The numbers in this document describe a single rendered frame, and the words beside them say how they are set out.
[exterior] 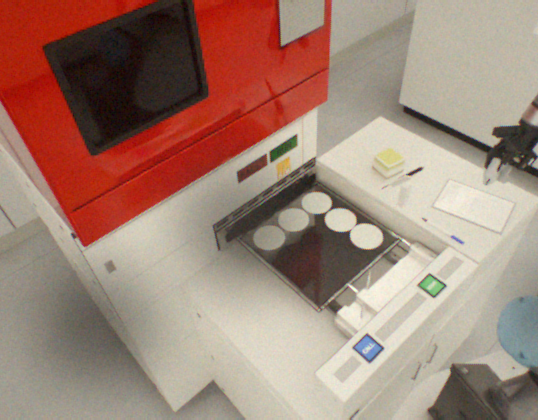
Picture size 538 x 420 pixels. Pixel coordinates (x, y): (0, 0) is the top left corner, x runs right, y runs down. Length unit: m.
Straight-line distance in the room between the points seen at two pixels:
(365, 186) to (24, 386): 1.79
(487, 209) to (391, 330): 0.52
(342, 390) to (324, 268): 0.39
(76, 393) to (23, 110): 1.68
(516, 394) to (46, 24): 1.10
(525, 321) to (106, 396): 1.82
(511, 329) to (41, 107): 0.94
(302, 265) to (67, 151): 0.75
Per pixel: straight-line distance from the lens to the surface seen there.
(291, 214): 1.53
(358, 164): 1.61
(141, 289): 1.41
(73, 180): 1.01
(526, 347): 0.96
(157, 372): 1.79
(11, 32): 0.87
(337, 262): 1.41
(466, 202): 1.55
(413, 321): 1.26
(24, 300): 2.79
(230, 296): 1.45
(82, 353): 2.48
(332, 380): 1.16
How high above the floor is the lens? 2.03
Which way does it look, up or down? 47 degrees down
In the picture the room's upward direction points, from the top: 5 degrees counter-clockwise
